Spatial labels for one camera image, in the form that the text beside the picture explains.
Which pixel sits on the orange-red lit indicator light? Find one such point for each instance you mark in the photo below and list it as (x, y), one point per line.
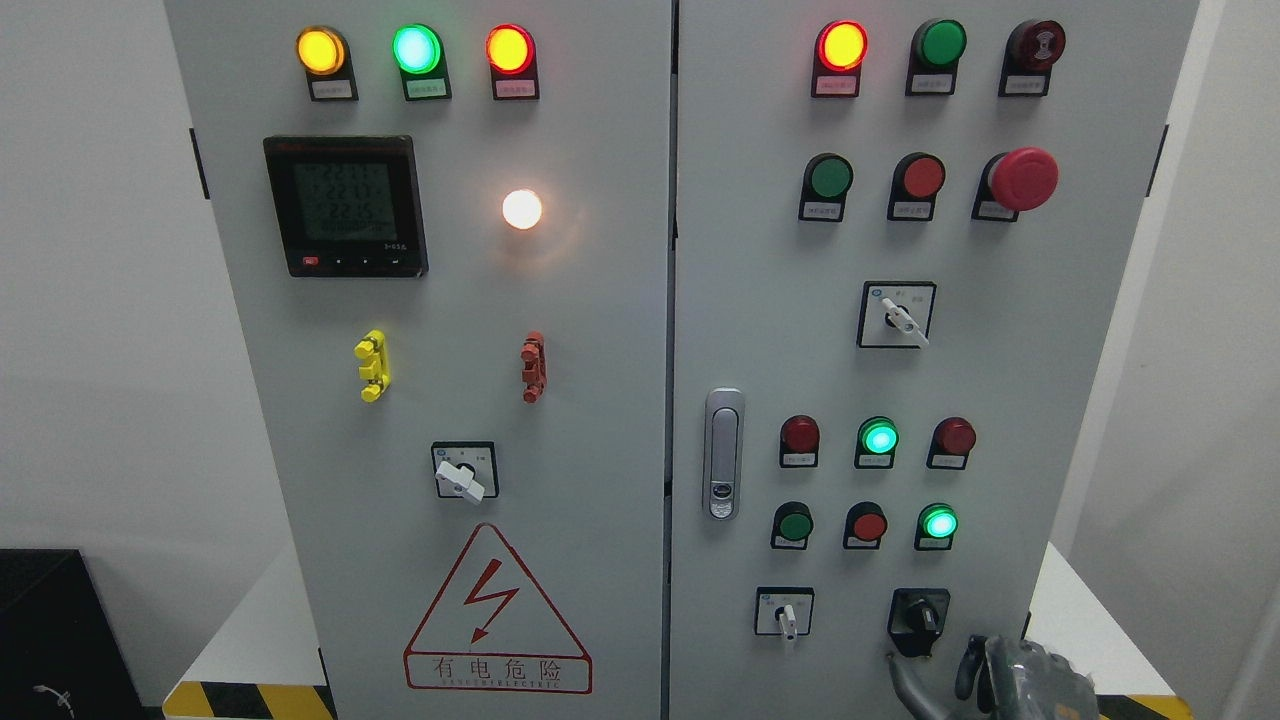
(511, 53)

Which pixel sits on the green lit indicator middle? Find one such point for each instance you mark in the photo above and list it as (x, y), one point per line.
(878, 438)

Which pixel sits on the green indicator top right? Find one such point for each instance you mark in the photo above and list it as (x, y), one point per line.
(935, 52)

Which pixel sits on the green illuminated button lower right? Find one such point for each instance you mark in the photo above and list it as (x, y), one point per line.
(935, 528)

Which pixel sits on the white selector switch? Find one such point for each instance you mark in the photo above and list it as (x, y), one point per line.
(784, 612)
(896, 314)

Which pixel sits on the dark red indicator light left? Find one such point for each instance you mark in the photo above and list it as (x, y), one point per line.
(799, 442)

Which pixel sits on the yellow indicator light top left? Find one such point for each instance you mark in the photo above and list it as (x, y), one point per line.
(324, 54)

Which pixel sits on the red emergency stop button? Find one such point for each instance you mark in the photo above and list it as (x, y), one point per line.
(1020, 180)

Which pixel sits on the white selector switch upper right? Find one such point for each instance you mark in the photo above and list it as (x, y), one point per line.
(896, 314)

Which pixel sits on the black digital power meter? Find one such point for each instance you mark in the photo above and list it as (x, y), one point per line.
(348, 206)

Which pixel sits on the red push button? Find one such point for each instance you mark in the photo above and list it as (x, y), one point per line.
(865, 526)
(917, 179)

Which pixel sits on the silver door lock handle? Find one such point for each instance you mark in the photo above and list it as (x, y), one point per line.
(724, 412)

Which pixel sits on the green push button upper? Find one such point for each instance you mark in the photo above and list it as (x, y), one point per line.
(827, 180)

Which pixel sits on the red indicator light right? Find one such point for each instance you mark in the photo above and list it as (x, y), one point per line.
(952, 441)

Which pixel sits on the green lit indicator light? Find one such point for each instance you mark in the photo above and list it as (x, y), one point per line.
(423, 68)

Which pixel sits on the red push button lower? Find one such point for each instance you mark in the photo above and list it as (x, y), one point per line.
(865, 526)

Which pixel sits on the red terminal connector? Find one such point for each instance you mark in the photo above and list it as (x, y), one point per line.
(534, 373)

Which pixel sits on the white platform with hazard stripes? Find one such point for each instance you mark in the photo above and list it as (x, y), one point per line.
(264, 663)

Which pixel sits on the white lit indicator lamp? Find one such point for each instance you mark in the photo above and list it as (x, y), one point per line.
(522, 209)

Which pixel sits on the grey electrical cabinet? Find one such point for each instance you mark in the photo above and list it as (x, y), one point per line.
(668, 146)

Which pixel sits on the green push button lower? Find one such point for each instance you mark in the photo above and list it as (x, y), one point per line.
(792, 526)

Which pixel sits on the black rotary knob switch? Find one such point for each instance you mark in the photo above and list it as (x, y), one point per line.
(917, 619)

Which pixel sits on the white selector switch left door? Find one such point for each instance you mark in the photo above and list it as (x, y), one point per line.
(466, 470)

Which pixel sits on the red lit light right door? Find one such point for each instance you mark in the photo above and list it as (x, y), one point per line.
(839, 50)

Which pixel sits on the black box lower left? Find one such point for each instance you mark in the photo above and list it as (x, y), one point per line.
(59, 657)

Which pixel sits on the red electrical hazard sticker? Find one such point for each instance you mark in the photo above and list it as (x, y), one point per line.
(491, 627)

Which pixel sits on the red push button upper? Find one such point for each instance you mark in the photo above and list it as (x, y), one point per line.
(917, 179)

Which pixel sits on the yellow terminal connector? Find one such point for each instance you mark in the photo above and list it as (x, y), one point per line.
(373, 368)

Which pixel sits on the white selector switch lower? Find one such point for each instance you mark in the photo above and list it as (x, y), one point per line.
(784, 612)

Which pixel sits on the green push button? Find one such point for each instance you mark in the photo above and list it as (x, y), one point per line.
(792, 526)
(827, 180)

